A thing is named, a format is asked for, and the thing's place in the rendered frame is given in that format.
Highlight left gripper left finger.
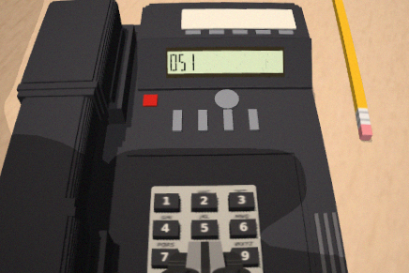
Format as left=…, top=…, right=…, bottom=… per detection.
left=161, top=241, right=205, bottom=273

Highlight black telephone handset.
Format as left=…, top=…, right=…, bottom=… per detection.
left=0, top=0, right=125, bottom=273

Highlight yellow pencil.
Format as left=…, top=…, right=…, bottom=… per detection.
left=332, top=0, right=372, bottom=141

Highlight black desk phone body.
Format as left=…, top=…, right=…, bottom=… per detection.
left=86, top=2, right=348, bottom=273

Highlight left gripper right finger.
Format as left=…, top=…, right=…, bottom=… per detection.
left=204, top=241, right=306, bottom=273

